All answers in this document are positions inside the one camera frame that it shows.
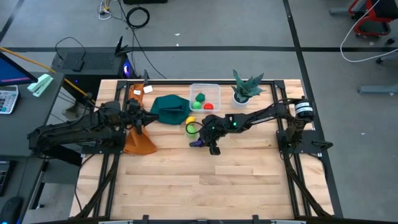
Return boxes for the light green ribbed toy melon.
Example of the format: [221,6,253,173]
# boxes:
[185,124,198,138]

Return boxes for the yellow pole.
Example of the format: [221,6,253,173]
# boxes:
[0,46,96,104]

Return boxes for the coiled black cable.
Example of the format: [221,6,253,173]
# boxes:
[126,6,151,29]

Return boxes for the long white cable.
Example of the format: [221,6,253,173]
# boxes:
[340,0,398,63]

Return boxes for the black desk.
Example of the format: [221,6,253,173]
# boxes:
[0,71,82,224]

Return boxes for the black computer tower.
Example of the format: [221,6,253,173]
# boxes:
[51,46,134,100]

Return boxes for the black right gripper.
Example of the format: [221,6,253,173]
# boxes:
[198,114,233,150]

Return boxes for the succulent plant in white pot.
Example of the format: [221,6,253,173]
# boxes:
[230,69,267,110]

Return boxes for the black keyboard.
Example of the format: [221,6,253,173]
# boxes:
[0,161,12,197]

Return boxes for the mint green stapler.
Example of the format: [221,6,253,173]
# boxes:
[27,73,54,98]

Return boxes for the orange cloth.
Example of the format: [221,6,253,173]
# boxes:
[123,82,158,156]

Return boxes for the white calculator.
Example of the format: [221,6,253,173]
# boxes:
[0,85,19,115]

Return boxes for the clear plastic tupperware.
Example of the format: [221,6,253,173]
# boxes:
[189,83,223,114]

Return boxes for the black computer mouse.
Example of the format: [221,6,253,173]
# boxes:
[0,195,24,224]

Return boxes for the black aluminium table frame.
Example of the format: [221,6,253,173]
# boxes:
[74,79,335,224]

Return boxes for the grey chair leg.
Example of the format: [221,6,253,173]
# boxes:
[357,83,398,95]

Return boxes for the white cable bundle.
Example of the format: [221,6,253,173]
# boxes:
[98,0,121,21]

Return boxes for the dark green cloth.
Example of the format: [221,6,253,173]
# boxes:
[150,94,192,126]

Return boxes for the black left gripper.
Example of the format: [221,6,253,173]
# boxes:
[123,105,160,128]

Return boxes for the red and black cart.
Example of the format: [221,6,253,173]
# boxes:
[348,0,398,39]

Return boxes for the computer monitor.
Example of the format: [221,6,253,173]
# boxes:
[0,51,39,87]

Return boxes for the black wifi antenna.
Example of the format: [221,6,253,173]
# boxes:
[114,35,133,57]

